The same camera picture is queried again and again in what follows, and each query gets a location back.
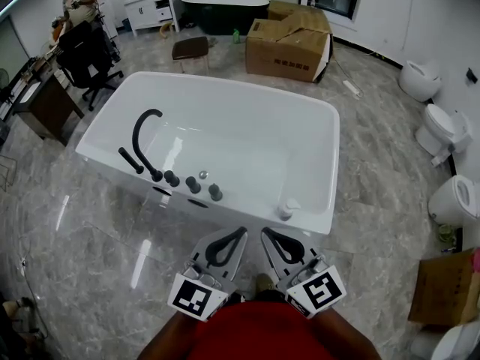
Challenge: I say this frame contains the ceiling light strip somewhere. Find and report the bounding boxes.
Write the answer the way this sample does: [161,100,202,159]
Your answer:
[0,0,29,17]

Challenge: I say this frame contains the black office chair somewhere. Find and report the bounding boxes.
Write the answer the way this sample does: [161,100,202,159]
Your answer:
[55,20,125,112]

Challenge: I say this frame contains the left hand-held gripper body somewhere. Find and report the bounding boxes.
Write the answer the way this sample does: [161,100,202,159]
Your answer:
[166,260,240,322]

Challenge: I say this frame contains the large open cardboard box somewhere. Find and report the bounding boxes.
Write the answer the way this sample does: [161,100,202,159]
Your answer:
[245,13,334,83]

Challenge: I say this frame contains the person's tan shoe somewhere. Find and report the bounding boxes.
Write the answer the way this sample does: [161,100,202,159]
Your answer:
[256,274,275,294]

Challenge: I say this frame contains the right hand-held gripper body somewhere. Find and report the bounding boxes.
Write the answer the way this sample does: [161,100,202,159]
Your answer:
[277,253,347,319]

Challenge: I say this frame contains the dark green oval bathtub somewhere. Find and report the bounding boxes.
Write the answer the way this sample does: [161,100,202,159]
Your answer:
[178,0,270,36]

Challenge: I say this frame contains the black hand shower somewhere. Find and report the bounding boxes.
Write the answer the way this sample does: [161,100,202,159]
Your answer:
[118,147,145,175]

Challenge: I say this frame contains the white vanity cabinet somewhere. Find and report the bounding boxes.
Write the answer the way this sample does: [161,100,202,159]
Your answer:
[124,0,188,38]

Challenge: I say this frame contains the small white bottle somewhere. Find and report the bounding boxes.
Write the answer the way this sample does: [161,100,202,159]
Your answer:
[276,199,301,219]

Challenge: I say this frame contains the dark wooden desk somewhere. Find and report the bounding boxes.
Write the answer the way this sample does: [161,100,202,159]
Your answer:
[13,56,86,148]

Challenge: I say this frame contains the white power strip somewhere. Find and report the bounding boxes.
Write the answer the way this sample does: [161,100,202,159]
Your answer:
[343,79,363,99]

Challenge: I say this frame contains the person's right forearm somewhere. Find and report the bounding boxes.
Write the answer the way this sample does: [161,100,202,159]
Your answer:
[318,307,382,360]

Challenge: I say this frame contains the black curved faucet spout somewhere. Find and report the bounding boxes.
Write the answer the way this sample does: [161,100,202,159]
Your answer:
[130,108,164,182]

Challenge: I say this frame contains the green slippers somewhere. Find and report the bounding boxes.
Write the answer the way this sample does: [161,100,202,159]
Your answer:
[436,223,457,243]

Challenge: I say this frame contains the white round toilet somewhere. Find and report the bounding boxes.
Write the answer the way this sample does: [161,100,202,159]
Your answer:
[397,60,443,103]

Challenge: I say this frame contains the brown stool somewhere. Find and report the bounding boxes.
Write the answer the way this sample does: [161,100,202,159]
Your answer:
[171,35,211,75]

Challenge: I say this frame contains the white rectangular bathtub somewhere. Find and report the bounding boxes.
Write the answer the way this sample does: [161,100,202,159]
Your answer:
[74,70,341,236]

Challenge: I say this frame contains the white toilet with tank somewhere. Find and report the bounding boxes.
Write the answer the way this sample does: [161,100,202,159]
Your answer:
[415,103,473,167]

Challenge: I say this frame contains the cardboard box with pink tape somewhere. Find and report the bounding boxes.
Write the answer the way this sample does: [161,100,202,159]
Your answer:
[407,247,480,328]

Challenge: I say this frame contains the thin floor cable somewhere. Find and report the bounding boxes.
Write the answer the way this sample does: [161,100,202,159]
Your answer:
[16,234,50,337]

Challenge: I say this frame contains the person's red shirt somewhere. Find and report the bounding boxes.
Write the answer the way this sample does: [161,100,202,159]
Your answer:
[187,301,335,360]

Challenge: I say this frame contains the person's left forearm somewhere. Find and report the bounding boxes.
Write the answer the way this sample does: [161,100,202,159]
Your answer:
[136,311,207,360]

